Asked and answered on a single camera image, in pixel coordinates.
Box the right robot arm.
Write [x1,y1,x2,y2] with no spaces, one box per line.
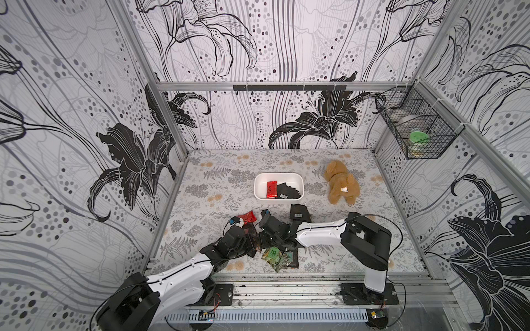
[259,210,392,294]

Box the white slotted cable duct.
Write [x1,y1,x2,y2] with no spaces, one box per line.
[188,308,369,324]

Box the green lidded cup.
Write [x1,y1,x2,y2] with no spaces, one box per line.
[408,131,430,158]

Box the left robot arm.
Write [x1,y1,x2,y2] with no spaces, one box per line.
[91,223,259,330]

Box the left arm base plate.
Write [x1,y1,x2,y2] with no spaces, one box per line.
[187,284,234,308]

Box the brown plush teddy dog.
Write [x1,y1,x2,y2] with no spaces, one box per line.
[324,160,360,205]

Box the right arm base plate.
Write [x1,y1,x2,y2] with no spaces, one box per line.
[339,283,400,306]

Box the red square tea bag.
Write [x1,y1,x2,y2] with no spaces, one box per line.
[239,210,258,224]

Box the green leafy tea bag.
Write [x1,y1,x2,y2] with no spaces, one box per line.
[262,247,293,273]

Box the red long tea bag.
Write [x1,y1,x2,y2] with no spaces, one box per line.
[266,181,277,199]

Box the white plastic storage box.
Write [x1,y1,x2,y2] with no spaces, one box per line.
[253,172,304,204]

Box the black wire basket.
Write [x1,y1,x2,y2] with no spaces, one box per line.
[375,87,462,159]

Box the black barcode tea bag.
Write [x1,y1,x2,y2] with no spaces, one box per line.
[276,183,292,199]

